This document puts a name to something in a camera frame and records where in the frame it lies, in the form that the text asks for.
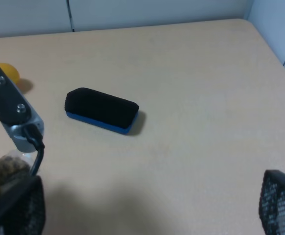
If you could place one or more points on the yellow mango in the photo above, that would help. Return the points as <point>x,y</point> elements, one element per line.
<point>11,72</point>

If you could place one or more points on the black and blue eraser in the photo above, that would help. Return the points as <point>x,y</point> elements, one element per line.
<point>101,110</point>

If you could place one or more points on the chocolate candy packet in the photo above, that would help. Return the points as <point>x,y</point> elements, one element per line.
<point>14,166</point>

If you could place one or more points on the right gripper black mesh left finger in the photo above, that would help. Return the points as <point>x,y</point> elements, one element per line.
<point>22,208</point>

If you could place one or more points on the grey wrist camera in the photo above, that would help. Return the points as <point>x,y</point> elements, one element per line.
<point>20,120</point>

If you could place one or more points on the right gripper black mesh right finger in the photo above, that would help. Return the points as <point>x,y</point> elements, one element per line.
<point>272,203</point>

